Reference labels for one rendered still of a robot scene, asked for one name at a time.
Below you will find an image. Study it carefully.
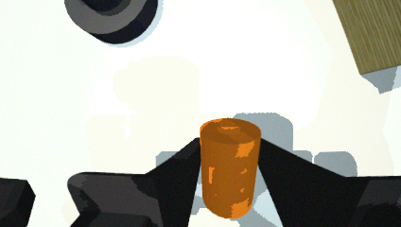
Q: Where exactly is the orange knob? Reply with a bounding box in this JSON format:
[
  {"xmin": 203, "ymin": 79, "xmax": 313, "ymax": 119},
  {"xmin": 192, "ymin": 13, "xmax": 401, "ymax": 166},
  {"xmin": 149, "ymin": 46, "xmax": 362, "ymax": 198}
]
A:
[{"xmin": 200, "ymin": 118, "xmax": 261, "ymax": 219}]

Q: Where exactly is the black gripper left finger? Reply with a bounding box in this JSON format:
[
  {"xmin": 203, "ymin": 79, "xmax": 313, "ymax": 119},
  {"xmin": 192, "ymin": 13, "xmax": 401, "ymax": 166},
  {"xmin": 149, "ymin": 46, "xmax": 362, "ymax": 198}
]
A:
[{"xmin": 66, "ymin": 137, "xmax": 201, "ymax": 227}]

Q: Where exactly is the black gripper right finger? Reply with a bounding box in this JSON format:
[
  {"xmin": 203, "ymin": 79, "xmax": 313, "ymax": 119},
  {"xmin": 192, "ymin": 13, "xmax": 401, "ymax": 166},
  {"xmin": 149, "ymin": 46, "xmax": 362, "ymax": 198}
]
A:
[{"xmin": 257, "ymin": 138, "xmax": 401, "ymax": 227}]

